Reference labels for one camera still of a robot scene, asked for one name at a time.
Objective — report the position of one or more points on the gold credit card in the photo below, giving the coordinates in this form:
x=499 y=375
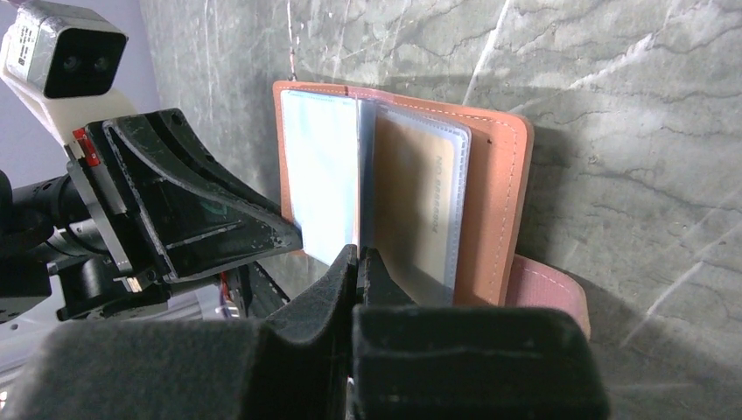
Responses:
x=412 y=184

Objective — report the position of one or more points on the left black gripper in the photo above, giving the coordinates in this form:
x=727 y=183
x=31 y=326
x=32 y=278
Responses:
x=143 y=204

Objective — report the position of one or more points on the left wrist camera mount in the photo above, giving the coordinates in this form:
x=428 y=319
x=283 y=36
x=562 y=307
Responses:
x=61 y=62

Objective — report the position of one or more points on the brown leather card holder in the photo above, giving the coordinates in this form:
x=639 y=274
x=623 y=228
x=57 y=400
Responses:
x=326 y=135

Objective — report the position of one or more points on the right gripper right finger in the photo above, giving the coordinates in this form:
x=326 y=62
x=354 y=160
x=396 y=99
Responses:
x=528 y=359

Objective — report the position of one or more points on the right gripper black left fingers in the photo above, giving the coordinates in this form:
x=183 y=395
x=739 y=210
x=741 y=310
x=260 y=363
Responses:
x=291 y=365

